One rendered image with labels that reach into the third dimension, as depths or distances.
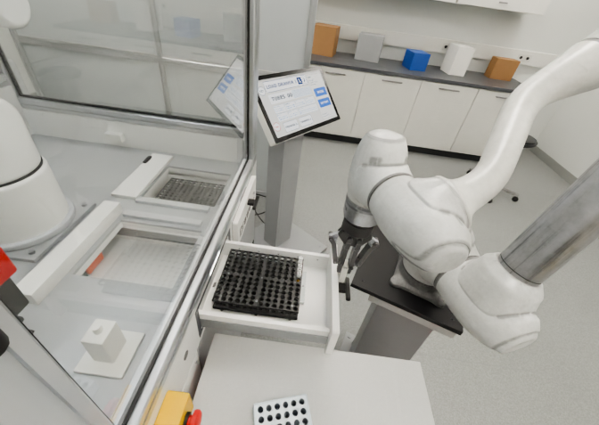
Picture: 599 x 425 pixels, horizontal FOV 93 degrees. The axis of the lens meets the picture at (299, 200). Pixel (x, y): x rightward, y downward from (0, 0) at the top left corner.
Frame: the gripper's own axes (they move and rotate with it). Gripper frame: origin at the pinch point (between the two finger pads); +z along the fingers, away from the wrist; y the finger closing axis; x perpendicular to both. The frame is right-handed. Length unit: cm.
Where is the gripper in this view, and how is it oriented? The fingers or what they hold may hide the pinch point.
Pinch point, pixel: (342, 271)
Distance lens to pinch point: 83.0
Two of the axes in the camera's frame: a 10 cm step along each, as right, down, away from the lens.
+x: -0.8, 6.0, -7.9
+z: -1.1, 7.9, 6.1
